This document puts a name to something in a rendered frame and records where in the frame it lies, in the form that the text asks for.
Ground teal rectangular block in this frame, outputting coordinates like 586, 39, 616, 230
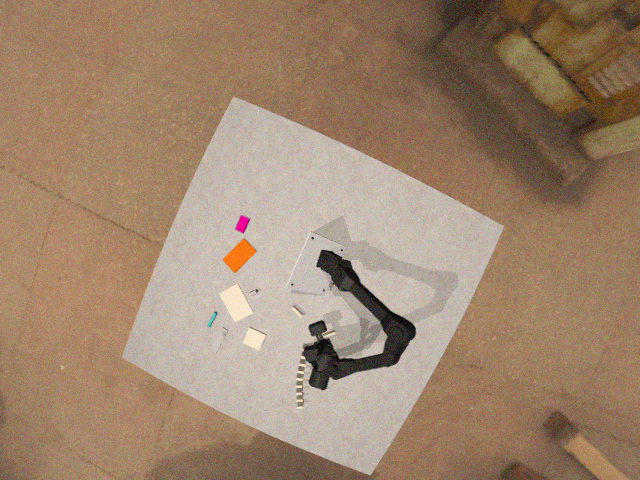
207, 311, 217, 328

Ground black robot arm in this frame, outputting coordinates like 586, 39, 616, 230
303, 250, 416, 390

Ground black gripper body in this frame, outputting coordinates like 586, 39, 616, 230
308, 321, 339, 360

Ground magenta rectangular block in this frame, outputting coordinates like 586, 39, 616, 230
236, 215, 250, 233

